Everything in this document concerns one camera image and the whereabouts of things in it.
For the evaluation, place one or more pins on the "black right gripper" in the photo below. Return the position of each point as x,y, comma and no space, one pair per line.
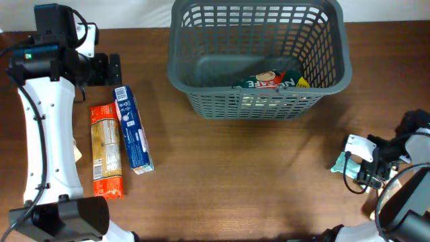
369,173

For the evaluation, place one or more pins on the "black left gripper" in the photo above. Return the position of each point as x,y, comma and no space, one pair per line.
101,69

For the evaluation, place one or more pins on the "mint green snack wrapper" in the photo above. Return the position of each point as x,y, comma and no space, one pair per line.
352,168

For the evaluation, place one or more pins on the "green Nescafe coffee bag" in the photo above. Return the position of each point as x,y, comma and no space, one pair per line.
272,80

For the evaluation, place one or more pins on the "beige Pantree snack bag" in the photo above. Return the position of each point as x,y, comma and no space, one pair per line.
390,191

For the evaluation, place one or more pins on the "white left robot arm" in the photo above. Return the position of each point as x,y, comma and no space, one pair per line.
55,208

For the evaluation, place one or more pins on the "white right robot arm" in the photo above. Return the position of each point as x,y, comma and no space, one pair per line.
399,170

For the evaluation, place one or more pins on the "blue rectangular carton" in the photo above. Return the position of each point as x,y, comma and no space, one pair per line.
136,144

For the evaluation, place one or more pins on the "beige crumpled snack bag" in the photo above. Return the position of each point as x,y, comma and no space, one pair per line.
77,152

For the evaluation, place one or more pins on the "grey plastic mesh basket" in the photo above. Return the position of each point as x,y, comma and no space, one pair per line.
214,44

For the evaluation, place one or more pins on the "orange biscuit packet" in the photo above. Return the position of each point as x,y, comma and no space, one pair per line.
105,142

